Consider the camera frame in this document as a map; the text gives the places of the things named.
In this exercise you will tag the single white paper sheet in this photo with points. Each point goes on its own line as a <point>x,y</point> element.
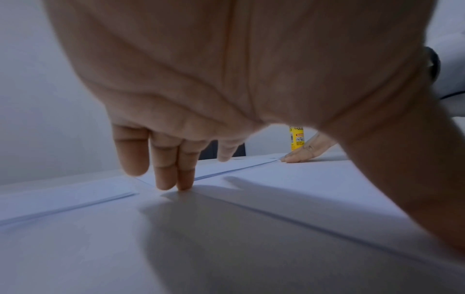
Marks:
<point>247,163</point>
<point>291,201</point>

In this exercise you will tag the yellow glue stick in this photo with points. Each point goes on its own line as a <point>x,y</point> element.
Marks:
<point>296,138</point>

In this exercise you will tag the person's right forearm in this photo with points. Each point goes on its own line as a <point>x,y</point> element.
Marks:
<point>449,63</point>

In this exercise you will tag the person's left hand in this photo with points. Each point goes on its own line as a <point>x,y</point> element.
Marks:
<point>254,57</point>

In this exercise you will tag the white paper stack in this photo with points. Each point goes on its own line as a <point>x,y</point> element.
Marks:
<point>65,198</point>

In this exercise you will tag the person's right hand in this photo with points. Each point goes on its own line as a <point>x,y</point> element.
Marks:
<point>309,150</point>

